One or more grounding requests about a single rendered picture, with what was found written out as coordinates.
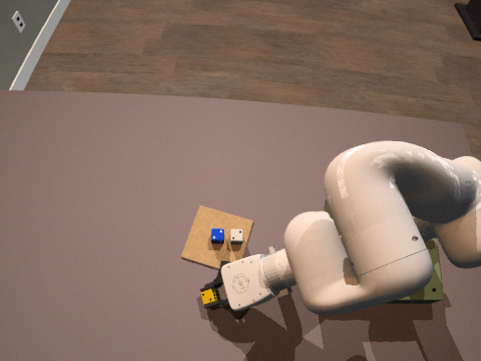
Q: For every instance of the tan square mat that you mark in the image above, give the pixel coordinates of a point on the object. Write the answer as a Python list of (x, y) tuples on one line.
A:
[(199, 248)]

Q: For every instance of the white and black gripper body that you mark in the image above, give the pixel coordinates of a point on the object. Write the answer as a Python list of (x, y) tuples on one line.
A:
[(245, 283)]

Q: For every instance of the white die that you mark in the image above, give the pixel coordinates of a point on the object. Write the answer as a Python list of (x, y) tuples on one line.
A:
[(236, 236)]

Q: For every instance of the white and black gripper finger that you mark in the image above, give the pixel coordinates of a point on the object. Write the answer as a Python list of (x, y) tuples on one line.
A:
[(225, 304), (218, 281)]

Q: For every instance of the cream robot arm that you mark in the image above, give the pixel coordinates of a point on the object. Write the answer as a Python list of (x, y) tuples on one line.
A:
[(372, 227)]

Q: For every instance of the yellow die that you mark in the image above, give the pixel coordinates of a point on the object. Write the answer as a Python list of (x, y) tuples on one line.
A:
[(210, 295)]

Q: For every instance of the blue die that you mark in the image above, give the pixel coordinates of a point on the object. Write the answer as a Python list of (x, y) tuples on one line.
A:
[(217, 236)]

